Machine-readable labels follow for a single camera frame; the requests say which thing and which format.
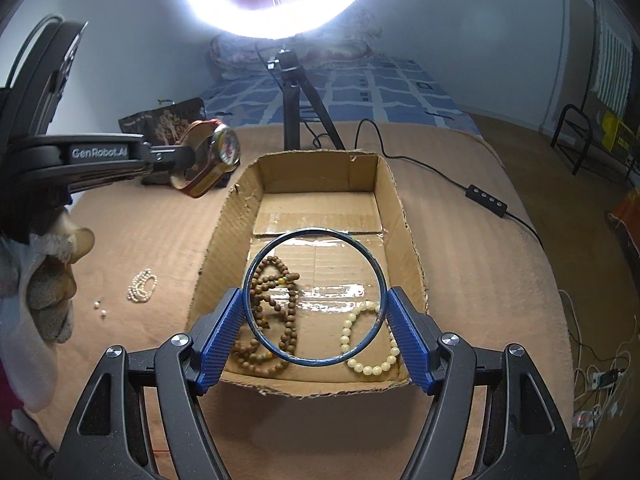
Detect blue metal bangle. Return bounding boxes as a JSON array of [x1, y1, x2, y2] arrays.
[[239, 228, 396, 372]]

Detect red strap wristwatch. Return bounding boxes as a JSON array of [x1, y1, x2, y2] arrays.
[[170, 119, 241, 198]]

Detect white pearl necklace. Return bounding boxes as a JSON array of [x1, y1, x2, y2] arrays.
[[126, 268, 158, 305]]

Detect gloved left hand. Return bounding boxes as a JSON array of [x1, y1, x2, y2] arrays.
[[1, 208, 96, 412]]

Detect black snack bag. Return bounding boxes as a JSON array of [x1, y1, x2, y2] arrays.
[[118, 98, 205, 145]]

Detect brown cardboard box tray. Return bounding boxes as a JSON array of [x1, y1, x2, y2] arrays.
[[185, 148, 430, 400]]

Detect black tripod stand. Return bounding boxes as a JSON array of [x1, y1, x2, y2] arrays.
[[274, 49, 345, 151]]

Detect blue patterned bed sheet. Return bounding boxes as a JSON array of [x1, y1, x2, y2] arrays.
[[201, 53, 480, 136]]

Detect black metal rack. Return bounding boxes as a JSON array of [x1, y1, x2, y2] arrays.
[[550, 104, 639, 186]]

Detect orange cloth covered box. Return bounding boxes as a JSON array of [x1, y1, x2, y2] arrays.
[[606, 193, 639, 287]]

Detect yellow box on rack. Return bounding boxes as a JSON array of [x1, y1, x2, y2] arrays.
[[601, 110, 637, 155]]

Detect striped hanging cloth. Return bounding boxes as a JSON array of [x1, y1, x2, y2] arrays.
[[588, 0, 634, 118]]

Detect cream bead bracelet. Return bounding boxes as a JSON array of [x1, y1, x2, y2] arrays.
[[339, 300, 402, 377]]

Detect brown wooden bead necklace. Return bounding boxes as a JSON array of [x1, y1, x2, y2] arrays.
[[230, 254, 302, 375]]

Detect black inline cable remote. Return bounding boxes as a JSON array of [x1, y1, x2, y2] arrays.
[[465, 184, 508, 218]]

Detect black power cable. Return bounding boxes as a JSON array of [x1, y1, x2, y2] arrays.
[[254, 41, 547, 252]]

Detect white power strip cables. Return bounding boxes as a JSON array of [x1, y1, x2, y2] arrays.
[[556, 286, 640, 466]]

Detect white ring light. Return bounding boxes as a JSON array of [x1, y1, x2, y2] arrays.
[[177, 0, 381, 40]]

